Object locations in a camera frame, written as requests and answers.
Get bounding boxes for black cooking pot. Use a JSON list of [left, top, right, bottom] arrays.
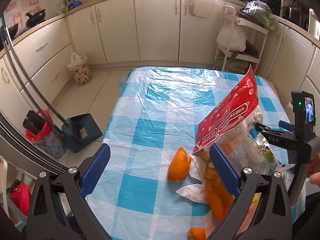
[[25, 9, 47, 28]]

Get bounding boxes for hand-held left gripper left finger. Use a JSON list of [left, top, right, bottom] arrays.
[[26, 144, 112, 240]]

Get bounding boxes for floral bin with red bag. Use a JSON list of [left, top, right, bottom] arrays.
[[25, 110, 68, 158]]

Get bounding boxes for white tissue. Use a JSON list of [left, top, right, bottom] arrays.
[[176, 184, 209, 204], [189, 155, 209, 180]]

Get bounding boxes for black frying pan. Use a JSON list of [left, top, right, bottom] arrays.
[[232, 40, 259, 58]]

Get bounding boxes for dark teal dustpan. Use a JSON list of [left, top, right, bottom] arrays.
[[61, 114, 103, 153]]

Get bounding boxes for black wok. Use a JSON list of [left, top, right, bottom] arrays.
[[0, 24, 19, 48]]

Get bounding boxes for floral bin with white bag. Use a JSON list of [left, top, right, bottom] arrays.
[[67, 52, 92, 86]]

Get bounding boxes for red cloth bag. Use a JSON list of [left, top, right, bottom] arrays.
[[9, 182, 32, 215]]

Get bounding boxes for blue checkered plastic tablecloth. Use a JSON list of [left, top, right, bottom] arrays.
[[85, 66, 308, 240]]

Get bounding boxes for black rectangular object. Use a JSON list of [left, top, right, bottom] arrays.
[[22, 110, 47, 135]]

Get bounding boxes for loose green leafy vegetables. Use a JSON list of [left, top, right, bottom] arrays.
[[217, 57, 250, 72]]

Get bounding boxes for bag of green vegetables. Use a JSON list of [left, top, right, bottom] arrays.
[[241, 0, 278, 29]]

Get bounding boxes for metal broom handle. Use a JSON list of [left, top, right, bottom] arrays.
[[0, 25, 69, 127]]

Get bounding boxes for pink wall sticker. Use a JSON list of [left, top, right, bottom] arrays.
[[4, 0, 40, 27]]

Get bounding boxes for white plastic bag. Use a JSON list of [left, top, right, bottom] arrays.
[[216, 24, 247, 52]]

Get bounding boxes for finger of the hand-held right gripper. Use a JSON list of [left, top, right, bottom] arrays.
[[255, 122, 299, 150], [279, 120, 293, 132]]

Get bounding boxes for person's right hand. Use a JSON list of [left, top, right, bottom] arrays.
[[307, 152, 320, 185]]

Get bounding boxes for white hanging bin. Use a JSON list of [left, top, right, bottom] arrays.
[[186, 0, 217, 18]]

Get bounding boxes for clear plastic bottle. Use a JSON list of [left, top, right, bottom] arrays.
[[217, 110, 275, 175]]

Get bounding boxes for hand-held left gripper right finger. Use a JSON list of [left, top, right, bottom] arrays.
[[206, 144, 294, 240]]

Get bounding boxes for red plastic packaging bag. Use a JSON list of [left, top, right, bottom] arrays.
[[192, 64, 259, 155]]

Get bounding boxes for white storage rack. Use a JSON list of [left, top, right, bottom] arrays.
[[214, 5, 269, 73]]

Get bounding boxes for black microwave oven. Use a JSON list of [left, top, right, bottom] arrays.
[[267, 0, 283, 15]]

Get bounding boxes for cream kitchen cabinets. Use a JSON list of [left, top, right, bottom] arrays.
[[0, 0, 320, 120]]

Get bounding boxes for yellow orange wrapper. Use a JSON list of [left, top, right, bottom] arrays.
[[246, 192, 263, 228]]

